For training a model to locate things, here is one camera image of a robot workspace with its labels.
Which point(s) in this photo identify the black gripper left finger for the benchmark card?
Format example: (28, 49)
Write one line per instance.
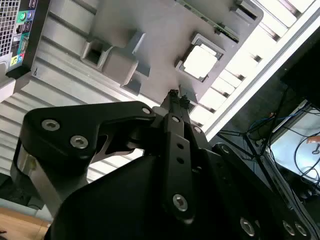
(75, 120)

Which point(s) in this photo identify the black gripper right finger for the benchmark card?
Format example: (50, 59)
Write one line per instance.
(200, 140)

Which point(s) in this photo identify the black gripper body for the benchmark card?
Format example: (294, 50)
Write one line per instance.
(120, 205)

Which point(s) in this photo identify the silver square CPU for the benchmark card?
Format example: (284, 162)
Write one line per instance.
(200, 61)

